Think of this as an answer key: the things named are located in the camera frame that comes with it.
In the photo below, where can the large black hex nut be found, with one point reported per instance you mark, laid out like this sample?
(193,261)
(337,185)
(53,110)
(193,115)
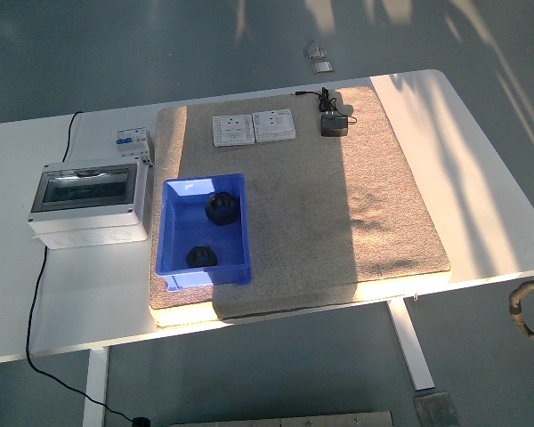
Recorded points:
(211,213)

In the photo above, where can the small black hex nut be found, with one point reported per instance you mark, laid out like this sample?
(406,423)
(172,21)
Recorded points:
(210,259)

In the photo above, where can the white distribution box clear lid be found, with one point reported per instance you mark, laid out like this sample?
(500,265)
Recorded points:
(89,231)

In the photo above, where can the grey-brown mat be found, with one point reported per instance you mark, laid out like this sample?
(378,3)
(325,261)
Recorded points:
(293,169)

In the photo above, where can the blue plastic bin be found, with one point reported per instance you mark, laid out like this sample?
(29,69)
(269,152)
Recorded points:
(182,231)

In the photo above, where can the white blue circuit breaker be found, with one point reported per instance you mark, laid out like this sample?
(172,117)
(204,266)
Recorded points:
(129,142)

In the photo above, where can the flat metal floor socket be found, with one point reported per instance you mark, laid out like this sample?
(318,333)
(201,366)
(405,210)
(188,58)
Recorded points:
(322,67)

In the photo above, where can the open metal floor socket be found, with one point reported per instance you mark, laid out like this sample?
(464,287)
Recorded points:
(313,51)

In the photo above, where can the white table leg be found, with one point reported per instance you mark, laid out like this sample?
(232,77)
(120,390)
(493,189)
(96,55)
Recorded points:
(95,387)
(411,347)

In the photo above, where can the long grey metal plate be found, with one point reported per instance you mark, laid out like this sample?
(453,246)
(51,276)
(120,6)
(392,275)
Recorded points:
(293,420)

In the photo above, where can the grey metal foot plate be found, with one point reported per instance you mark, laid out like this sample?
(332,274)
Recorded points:
(436,411)

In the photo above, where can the white wall socket panel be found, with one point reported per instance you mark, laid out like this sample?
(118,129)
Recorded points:
(273,124)
(231,131)

